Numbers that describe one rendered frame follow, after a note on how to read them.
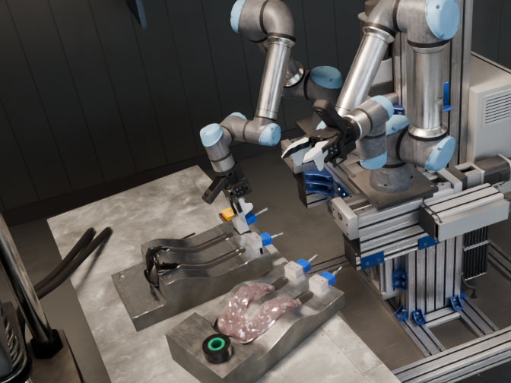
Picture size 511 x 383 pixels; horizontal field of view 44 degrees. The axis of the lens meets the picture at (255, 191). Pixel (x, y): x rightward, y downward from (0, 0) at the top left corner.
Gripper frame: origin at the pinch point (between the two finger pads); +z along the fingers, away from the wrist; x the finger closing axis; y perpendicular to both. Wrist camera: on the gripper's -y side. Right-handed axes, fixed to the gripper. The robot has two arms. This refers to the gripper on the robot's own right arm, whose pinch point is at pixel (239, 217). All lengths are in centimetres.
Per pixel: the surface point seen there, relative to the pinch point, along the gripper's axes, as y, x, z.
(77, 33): -1, 204, -48
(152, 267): -34.9, 0.1, 0.9
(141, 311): -45.0, -16.3, 3.9
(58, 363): -75, -14, 7
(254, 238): -0.6, -12.3, 3.0
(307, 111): 123, 199, 63
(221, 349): -31, -55, 3
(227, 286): -16.4, -16.7, 11.5
